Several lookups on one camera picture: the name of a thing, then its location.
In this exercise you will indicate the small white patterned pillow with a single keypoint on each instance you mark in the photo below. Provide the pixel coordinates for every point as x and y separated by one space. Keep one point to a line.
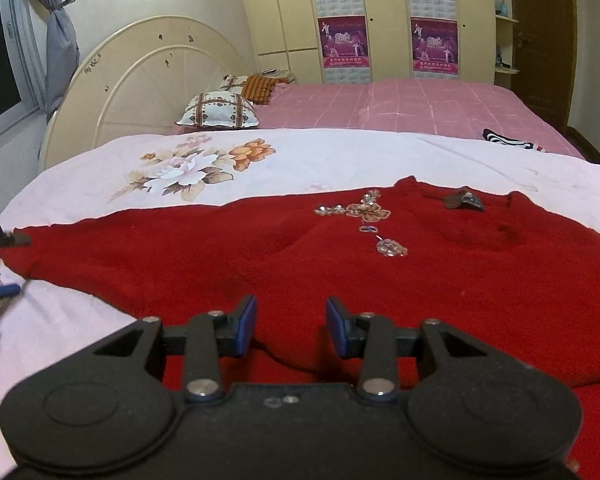
232 82

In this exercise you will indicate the red knitted sweater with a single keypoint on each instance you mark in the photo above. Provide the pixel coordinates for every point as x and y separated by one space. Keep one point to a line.
280 260

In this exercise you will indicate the large white patterned pillow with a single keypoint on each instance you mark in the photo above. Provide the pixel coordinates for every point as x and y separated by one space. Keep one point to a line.
215 110

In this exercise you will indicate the cream wardrobe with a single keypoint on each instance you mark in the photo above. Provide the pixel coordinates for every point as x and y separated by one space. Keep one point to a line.
290 10

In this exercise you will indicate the brown wooden door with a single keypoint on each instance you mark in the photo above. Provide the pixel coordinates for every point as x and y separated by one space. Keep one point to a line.
545 35

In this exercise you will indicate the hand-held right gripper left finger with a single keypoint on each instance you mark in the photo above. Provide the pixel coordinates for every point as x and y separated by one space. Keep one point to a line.
247 327

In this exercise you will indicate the striped folded cloth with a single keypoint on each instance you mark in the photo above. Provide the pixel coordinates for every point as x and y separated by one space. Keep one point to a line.
510 140

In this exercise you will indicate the white floral blanket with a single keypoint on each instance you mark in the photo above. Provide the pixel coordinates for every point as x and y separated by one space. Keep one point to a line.
330 160

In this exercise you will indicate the grey tied curtain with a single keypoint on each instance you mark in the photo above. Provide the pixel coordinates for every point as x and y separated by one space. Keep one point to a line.
62 45

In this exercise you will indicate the dark clothing tag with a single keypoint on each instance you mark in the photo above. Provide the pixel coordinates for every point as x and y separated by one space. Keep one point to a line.
462 200

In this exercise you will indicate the blue shelf ornament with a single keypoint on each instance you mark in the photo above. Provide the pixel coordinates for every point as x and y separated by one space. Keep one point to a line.
503 7

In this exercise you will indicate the cream corner shelf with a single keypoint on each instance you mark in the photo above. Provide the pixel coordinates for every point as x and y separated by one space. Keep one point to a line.
505 20

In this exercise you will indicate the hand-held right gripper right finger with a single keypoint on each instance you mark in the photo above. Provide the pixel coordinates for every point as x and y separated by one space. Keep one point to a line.
336 327

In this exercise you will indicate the orange striped pillow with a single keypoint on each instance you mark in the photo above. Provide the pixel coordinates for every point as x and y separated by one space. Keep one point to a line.
260 87

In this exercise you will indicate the pink checked bed sheet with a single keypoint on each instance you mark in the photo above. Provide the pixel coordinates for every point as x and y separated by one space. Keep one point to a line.
380 105

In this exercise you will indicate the wooden bed frame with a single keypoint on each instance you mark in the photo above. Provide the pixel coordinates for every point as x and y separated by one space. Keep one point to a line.
595 152

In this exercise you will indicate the cream round headboard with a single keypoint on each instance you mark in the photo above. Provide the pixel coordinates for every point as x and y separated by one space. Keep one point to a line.
145 75

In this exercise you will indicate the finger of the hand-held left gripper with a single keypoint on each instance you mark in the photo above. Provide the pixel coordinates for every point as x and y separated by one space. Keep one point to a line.
2 292
14 239

